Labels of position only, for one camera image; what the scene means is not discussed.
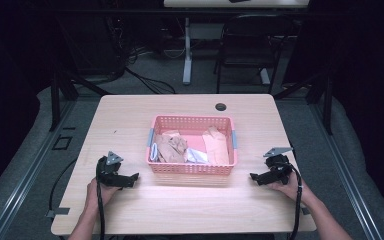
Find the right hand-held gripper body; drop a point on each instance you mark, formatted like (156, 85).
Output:
(277, 166)

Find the peach orange cloth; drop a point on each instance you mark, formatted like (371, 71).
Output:
(216, 148)

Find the pink plastic basket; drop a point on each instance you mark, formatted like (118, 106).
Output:
(193, 170)

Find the black folding chair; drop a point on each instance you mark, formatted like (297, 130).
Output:
(246, 50)

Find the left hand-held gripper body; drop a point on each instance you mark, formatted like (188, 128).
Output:
(108, 175)

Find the white blue-edged cloth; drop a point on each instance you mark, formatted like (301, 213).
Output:
(154, 152)

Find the grey tape strip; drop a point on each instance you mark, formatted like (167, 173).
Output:
(59, 211)

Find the person's right hand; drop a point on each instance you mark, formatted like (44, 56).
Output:
(291, 190)

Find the person's left hand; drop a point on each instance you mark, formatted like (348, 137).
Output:
(97, 196)

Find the white desk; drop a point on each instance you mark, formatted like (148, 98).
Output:
(187, 50)

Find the tan brown cloth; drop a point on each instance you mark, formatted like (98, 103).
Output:
(170, 148)

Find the black metal frame stand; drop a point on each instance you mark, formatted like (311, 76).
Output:
(328, 106)
(56, 100)

